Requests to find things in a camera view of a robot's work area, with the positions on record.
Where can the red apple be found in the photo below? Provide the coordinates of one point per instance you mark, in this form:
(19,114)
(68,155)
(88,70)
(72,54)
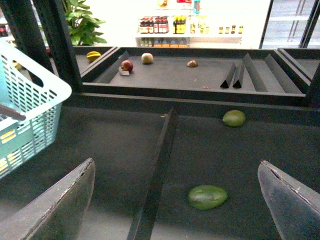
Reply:
(127,65)

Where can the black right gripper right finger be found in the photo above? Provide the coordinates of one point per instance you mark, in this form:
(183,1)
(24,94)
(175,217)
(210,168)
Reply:
(294,207)

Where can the black triangular divider left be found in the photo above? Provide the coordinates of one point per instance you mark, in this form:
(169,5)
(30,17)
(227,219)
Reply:
(229,76)

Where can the black back display tray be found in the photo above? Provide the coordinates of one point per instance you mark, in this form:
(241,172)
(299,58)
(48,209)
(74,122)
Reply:
(269,78)

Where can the black triangular divider right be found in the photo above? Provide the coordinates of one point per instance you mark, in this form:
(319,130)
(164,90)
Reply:
(239,76)

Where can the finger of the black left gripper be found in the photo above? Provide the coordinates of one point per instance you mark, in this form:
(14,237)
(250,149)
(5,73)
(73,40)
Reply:
(12,113)

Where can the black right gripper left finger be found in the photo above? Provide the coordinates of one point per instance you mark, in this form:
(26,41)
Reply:
(57,214)

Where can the brown fruit on shelf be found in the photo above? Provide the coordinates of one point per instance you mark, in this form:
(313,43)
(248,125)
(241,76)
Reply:
(192,64)

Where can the green potted plant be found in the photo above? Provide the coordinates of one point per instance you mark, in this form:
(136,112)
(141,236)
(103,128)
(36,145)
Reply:
(82,26)

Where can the light blue plastic basket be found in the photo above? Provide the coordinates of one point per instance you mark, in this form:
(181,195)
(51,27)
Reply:
(35,92)

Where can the white shelf with bottles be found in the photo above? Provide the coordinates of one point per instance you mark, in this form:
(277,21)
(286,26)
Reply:
(184,24)

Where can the black triangular divider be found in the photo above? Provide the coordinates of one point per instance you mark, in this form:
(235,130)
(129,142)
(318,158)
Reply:
(239,76)
(229,76)

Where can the black fruit display shelf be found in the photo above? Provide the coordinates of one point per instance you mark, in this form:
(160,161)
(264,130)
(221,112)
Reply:
(149,153)

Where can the pale peach fruit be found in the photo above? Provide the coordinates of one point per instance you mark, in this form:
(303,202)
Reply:
(147,58)

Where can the yellow starfruit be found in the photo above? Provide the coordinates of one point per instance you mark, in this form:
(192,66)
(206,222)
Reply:
(92,56)

